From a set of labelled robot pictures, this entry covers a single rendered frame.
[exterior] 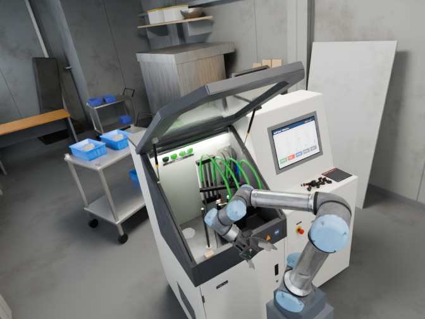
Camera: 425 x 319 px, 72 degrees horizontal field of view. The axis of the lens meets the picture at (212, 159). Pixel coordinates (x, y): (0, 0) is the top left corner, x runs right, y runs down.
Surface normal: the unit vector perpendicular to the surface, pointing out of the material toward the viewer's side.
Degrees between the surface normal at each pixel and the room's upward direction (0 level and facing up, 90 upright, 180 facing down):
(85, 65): 90
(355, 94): 81
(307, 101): 76
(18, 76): 90
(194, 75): 90
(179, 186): 90
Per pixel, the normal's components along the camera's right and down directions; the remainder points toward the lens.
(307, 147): 0.44, 0.11
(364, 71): -0.82, 0.21
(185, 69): 0.58, 0.29
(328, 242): -0.43, 0.33
